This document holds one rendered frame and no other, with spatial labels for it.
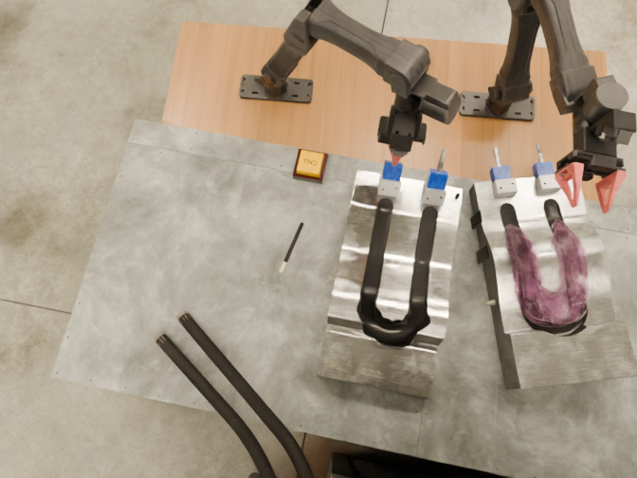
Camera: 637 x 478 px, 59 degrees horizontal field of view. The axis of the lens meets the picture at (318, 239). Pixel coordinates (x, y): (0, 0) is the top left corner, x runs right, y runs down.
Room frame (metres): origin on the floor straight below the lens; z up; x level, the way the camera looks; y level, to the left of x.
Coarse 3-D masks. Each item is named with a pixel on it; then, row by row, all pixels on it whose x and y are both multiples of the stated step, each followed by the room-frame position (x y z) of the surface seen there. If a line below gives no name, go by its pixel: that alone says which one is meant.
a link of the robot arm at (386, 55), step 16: (320, 0) 0.76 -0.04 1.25; (304, 16) 0.72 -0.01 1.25; (320, 16) 0.72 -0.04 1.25; (336, 16) 0.72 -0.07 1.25; (288, 32) 0.74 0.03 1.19; (304, 32) 0.71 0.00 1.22; (320, 32) 0.70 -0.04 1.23; (336, 32) 0.68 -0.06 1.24; (352, 32) 0.68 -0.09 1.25; (368, 32) 0.67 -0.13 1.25; (304, 48) 0.71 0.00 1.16; (352, 48) 0.66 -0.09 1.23; (368, 48) 0.64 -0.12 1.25; (384, 48) 0.63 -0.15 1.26; (400, 48) 0.63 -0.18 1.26; (416, 48) 0.63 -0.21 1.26; (368, 64) 0.63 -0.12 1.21; (384, 64) 0.60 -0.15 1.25; (400, 64) 0.59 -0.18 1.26; (416, 64) 0.59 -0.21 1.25; (384, 80) 0.60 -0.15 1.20; (416, 80) 0.57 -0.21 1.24
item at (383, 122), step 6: (396, 108) 0.57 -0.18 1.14; (408, 114) 0.56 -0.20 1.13; (414, 114) 0.55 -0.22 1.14; (384, 120) 0.58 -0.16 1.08; (378, 126) 0.56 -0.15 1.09; (384, 126) 0.56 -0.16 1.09; (420, 126) 0.56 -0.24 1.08; (426, 126) 0.56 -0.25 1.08; (378, 132) 0.54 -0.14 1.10; (384, 132) 0.54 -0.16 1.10; (420, 132) 0.54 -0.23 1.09; (426, 132) 0.54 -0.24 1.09; (420, 138) 0.52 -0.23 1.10
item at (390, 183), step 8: (384, 168) 0.52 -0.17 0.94; (392, 168) 0.52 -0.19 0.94; (400, 168) 0.52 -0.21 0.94; (384, 176) 0.51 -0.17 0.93; (392, 176) 0.50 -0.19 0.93; (400, 176) 0.50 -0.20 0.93; (384, 184) 0.49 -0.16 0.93; (392, 184) 0.48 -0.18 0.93; (400, 184) 0.48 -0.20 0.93; (384, 192) 0.47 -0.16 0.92; (392, 192) 0.47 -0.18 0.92
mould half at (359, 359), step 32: (416, 192) 0.48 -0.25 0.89; (448, 192) 0.47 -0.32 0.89; (352, 224) 0.41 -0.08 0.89; (416, 224) 0.40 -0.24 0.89; (448, 224) 0.39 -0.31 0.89; (352, 256) 0.33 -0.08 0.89; (448, 256) 0.31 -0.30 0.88; (352, 288) 0.25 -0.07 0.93; (384, 288) 0.24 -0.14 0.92; (448, 288) 0.23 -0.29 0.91; (352, 320) 0.17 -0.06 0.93; (352, 352) 0.11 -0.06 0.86; (384, 352) 0.11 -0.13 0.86; (416, 352) 0.10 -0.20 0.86; (384, 384) 0.03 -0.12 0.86; (416, 384) 0.03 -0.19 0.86
